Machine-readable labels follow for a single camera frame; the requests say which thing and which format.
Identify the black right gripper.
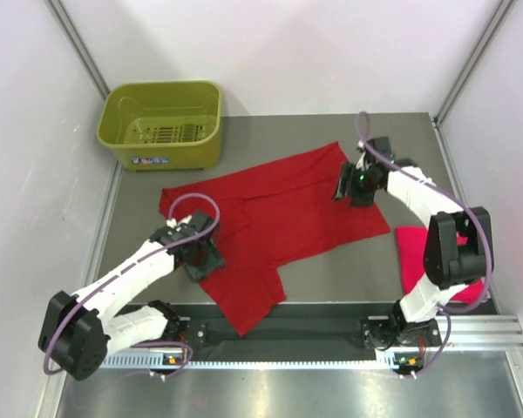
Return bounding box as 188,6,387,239
332,162,382,208

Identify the red t shirt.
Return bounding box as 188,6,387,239
159,143,390,336

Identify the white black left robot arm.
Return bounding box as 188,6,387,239
37,211,224,381

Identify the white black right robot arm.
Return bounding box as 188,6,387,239
332,137,493,348

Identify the folded pink t shirt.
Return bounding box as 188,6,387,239
395,226,484,304

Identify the olive green plastic basket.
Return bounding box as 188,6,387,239
97,81,222,172

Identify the slotted grey cable duct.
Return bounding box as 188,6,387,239
99,348,420,372

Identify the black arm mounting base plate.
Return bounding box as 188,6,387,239
130,302,441,361

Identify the aluminium frame rail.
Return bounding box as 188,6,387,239
445,315,523,352

